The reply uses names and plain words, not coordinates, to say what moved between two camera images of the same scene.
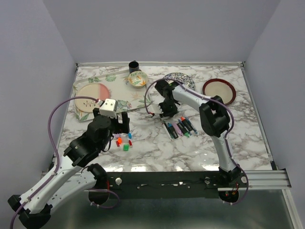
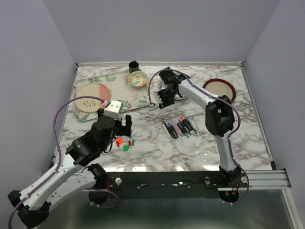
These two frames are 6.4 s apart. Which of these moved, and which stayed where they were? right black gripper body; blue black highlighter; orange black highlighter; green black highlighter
Moved: right black gripper body
Stayed: blue black highlighter; orange black highlighter; green black highlighter
